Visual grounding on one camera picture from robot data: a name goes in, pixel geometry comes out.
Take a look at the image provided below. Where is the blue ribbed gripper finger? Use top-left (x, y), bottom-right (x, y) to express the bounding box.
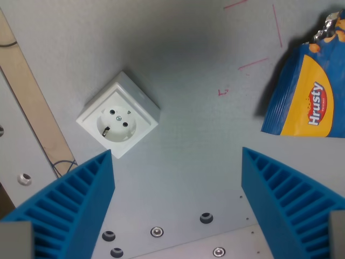
top-left (0, 149), bottom-right (116, 259)
top-left (241, 146), bottom-right (345, 259)

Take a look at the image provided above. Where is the silver threaded insert nut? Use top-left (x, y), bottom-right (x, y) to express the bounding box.
top-left (17, 173), bottom-right (32, 186)

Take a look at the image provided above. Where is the blue yellow Hrusty snack bag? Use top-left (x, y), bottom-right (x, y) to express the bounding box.
top-left (260, 9), bottom-right (345, 139)

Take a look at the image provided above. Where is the light wooden strip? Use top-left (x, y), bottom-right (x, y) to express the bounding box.
top-left (0, 7), bottom-right (79, 179)

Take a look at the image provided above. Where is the thin blue wire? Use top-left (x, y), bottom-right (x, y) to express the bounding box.
top-left (50, 159), bottom-right (78, 179)

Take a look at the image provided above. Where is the white wall power socket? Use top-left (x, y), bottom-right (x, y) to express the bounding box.
top-left (75, 70), bottom-right (161, 159)

